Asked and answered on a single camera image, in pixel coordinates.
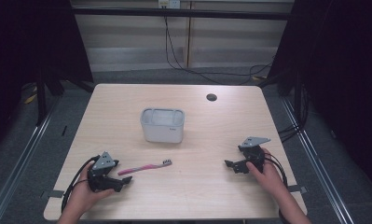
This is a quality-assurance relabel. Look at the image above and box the metal floor rail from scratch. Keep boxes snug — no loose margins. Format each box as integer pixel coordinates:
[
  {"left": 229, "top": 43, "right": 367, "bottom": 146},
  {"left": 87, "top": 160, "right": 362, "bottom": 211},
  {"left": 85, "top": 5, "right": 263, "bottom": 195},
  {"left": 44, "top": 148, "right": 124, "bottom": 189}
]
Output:
[
  {"left": 0, "top": 96, "right": 62, "bottom": 224},
  {"left": 280, "top": 96, "right": 357, "bottom": 224}
]

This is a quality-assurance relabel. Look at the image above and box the grey tape strip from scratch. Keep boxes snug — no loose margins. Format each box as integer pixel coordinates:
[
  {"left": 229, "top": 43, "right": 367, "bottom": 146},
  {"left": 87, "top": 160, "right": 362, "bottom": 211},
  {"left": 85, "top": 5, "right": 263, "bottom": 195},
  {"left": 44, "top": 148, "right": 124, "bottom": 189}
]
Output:
[
  {"left": 287, "top": 184, "right": 309, "bottom": 194},
  {"left": 39, "top": 189, "right": 65, "bottom": 201}
]

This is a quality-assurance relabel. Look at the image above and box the pink toothbrush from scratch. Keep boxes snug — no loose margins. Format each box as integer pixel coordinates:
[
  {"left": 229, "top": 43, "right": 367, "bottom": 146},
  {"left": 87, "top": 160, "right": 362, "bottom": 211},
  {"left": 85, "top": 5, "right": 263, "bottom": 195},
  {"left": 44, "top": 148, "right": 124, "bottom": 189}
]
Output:
[{"left": 117, "top": 159, "right": 173, "bottom": 176}]

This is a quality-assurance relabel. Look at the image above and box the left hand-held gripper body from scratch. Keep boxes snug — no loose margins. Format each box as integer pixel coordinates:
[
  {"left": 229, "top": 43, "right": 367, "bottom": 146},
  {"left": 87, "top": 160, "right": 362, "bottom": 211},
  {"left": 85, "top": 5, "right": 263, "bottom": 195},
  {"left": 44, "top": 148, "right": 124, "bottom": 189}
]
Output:
[{"left": 87, "top": 150, "right": 125, "bottom": 193}]

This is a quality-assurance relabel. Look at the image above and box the person's left hand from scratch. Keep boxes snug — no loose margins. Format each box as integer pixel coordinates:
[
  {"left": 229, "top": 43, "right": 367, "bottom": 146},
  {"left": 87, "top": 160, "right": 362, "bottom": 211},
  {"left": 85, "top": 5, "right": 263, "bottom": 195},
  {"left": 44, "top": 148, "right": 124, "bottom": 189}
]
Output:
[{"left": 69, "top": 161, "right": 116, "bottom": 216}]

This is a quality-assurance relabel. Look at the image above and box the white wall power outlet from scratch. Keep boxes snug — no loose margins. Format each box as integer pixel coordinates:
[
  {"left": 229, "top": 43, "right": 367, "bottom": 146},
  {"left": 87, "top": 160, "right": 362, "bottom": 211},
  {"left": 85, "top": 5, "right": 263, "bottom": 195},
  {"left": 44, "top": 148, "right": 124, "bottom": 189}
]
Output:
[{"left": 158, "top": 0, "right": 182, "bottom": 10}]

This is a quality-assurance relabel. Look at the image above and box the yellow floor object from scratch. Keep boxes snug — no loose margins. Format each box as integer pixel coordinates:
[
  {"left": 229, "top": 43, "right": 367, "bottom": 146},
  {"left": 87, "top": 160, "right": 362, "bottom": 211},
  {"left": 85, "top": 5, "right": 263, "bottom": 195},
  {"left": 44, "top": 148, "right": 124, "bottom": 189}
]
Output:
[{"left": 22, "top": 88, "right": 39, "bottom": 105}]

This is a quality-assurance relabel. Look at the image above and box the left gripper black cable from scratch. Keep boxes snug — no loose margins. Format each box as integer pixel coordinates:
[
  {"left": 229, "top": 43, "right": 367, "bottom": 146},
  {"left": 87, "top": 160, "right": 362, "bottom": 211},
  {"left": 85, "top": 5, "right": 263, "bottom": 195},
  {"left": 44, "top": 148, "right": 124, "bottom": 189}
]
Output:
[{"left": 61, "top": 155, "right": 101, "bottom": 214}]

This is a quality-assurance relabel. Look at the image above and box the grey plastic holder box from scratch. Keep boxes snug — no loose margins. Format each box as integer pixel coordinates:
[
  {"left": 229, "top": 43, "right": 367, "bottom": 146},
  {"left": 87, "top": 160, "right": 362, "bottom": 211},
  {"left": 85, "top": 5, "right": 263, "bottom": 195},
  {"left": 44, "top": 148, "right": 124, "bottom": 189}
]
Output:
[{"left": 139, "top": 106, "right": 186, "bottom": 145}]

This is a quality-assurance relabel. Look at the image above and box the black wall cable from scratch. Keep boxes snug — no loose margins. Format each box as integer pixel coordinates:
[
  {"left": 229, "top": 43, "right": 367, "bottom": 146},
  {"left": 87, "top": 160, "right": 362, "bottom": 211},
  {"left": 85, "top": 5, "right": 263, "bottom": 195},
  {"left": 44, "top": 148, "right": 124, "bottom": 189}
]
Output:
[{"left": 163, "top": 16, "right": 274, "bottom": 86}]

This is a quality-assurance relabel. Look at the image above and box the black horizontal frame bar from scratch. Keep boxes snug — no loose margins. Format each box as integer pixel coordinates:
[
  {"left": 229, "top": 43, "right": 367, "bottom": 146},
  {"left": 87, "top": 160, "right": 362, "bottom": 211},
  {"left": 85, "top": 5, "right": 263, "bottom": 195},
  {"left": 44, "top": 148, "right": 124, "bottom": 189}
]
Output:
[{"left": 71, "top": 7, "right": 295, "bottom": 21}]

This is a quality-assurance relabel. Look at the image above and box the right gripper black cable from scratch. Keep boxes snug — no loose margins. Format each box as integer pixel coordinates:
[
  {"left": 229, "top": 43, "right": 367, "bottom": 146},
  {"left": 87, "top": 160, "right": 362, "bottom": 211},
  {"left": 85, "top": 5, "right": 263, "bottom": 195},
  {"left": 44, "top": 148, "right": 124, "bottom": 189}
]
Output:
[{"left": 263, "top": 151, "right": 290, "bottom": 189}]

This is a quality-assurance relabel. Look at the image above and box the black curtain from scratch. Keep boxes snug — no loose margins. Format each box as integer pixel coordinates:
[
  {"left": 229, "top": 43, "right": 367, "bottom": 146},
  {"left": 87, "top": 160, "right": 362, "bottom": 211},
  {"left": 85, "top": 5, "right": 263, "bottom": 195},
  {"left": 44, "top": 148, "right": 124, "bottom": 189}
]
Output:
[
  {"left": 261, "top": 0, "right": 372, "bottom": 194},
  {"left": 0, "top": 0, "right": 95, "bottom": 153}
]

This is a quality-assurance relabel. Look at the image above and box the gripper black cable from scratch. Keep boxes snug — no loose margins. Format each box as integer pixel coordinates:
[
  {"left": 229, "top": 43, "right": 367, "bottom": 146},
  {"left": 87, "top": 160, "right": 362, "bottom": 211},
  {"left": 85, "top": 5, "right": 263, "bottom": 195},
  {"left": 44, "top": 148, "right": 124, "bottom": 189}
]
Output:
[
  {"left": 61, "top": 155, "right": 101, "bottom": 214},
  {"left": 263, "top": 151, "right": 290, "bottom": 189}
]

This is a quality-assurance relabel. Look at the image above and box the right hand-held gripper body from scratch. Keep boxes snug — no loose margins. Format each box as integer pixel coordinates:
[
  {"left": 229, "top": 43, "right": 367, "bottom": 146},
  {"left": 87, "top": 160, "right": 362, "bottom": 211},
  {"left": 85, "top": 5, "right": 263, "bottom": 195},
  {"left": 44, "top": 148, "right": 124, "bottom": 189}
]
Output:
[{"left": 238, "top": 136, "right": 272, "bottom": 174}]

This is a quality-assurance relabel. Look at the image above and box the bundle of black floor cables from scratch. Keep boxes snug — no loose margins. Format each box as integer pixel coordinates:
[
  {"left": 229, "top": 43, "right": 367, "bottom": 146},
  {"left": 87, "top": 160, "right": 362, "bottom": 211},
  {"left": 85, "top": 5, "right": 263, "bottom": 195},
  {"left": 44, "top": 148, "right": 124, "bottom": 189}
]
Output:
[{"left": 277, "top": 83, "right": 310, "bottom": 144}]

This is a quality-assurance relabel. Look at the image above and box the black metal stand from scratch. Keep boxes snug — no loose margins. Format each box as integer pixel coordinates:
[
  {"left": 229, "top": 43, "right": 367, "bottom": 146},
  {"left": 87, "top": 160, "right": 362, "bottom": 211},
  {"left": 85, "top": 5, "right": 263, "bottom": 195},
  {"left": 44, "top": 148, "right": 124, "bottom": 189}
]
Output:
[{"left": 34, "top": 71, "right": 48, "bottom": 127}]

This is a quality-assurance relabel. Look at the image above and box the person's right hand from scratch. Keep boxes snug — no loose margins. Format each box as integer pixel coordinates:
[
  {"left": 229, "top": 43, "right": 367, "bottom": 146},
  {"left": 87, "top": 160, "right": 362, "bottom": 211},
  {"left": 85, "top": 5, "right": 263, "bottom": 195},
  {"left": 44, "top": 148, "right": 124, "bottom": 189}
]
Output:
[{"left": 245, "top": 147, "right": 286, "bottom": 196}]

